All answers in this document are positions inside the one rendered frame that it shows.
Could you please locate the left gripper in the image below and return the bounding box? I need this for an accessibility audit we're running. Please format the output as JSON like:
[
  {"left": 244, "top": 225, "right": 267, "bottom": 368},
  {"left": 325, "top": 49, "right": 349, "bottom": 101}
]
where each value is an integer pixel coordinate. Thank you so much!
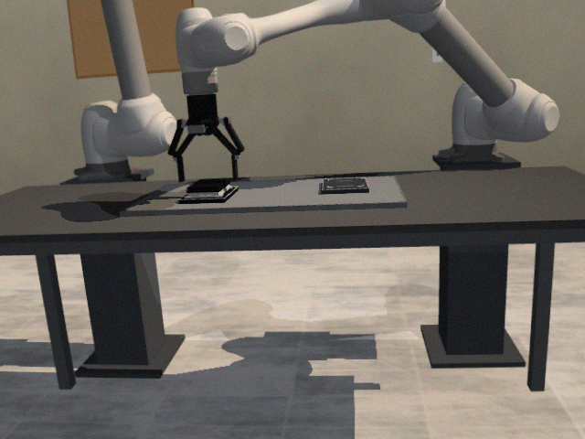
[{"left": 168, "top": 94, "right": 245, "bottom": 182}]

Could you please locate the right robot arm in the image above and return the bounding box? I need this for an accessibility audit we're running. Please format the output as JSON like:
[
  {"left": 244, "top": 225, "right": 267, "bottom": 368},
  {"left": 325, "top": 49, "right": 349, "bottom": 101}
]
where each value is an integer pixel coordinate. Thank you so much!
[{"left": 74, "top": 0, "right": 176, "bottom": 181}]

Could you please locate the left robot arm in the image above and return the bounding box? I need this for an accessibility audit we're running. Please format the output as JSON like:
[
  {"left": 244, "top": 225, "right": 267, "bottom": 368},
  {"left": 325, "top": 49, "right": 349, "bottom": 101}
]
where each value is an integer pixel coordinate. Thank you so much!
[{"left": 175, "top": 0, "right": 559, "bottom": 163}]

